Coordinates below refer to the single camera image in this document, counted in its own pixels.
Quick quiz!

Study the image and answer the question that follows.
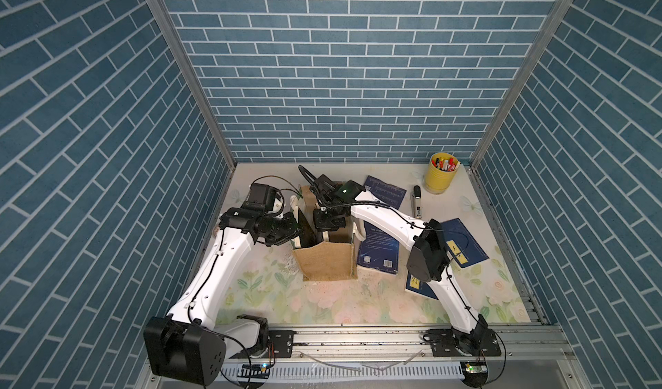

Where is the black mounting plate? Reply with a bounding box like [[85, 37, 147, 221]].
[[269, 330, 296, 359], [422, 329, 502, 357]]

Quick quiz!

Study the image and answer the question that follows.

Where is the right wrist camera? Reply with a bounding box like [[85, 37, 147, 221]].
[[314, 174, 337, 201]]

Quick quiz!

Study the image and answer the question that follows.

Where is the dark blue starry book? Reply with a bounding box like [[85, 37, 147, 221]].
[[357, 176, 406, 275]]

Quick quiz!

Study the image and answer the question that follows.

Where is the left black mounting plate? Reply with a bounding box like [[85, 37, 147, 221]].
[[269, 330, 296, 359]]

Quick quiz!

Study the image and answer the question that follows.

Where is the black white marker pen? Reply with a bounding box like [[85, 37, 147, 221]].
[[412, 186, 422, 219]]

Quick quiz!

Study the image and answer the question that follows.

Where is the navy blue book yellow label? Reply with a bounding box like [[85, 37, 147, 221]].
[[405, 218, 489, 300]]

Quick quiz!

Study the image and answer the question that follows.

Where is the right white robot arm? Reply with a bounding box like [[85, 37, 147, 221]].
[[298, 165, 498, 356]]

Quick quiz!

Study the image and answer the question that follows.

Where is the yellow pen holder cup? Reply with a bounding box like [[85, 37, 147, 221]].
[[424, 153, 460, 194]]

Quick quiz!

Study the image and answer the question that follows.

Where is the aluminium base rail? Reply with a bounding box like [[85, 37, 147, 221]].
[[139, 323, 585, 389]]

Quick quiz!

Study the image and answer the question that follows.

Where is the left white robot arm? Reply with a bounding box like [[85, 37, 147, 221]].
[[143, 183, 301, 387]]

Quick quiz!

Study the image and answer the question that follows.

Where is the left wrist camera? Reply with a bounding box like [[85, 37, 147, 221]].
[[241, 183, 284, 215]]

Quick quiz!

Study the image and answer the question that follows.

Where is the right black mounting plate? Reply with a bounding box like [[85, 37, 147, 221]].
[[422, 329, 502, 357]]

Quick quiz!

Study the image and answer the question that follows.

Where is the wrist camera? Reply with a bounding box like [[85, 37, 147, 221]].
[[241, 183, 284, 215], [314, 174, 337, 201]]

